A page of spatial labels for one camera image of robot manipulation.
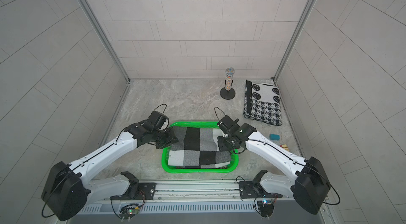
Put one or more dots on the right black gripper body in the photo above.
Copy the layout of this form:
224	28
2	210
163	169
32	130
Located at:
226	143

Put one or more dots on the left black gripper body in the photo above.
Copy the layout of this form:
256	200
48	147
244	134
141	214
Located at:
164	138

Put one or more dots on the grey black checked scarf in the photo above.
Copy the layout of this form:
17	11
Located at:
197	148

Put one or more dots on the black white houndstooth scarf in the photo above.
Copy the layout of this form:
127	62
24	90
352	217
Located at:
262	102

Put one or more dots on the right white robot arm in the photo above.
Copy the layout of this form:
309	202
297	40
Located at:
305	179

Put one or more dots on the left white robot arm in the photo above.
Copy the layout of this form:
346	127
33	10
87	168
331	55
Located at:
68	187

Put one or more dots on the teal small block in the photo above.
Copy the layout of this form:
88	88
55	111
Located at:
274	137

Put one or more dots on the red gold card box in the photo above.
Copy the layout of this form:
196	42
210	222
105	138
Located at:
285	147

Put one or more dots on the right circuit board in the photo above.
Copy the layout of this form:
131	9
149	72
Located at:
264	208

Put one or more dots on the circuit board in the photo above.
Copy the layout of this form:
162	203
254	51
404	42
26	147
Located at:
264	208
129	211

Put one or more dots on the left circuit board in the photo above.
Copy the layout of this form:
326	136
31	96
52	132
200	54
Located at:
129	211

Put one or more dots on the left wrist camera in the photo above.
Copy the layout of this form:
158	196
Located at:
158	120

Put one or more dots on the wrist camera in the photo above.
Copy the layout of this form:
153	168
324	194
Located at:
227	122
158	120

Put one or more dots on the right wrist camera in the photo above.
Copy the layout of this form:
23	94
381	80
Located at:
227	122

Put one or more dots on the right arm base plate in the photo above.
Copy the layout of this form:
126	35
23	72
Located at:
250	190

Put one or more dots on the aluminium mounting rail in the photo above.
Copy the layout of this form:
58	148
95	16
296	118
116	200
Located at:
173	190

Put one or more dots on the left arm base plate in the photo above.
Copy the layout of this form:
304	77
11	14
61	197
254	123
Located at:
140	191

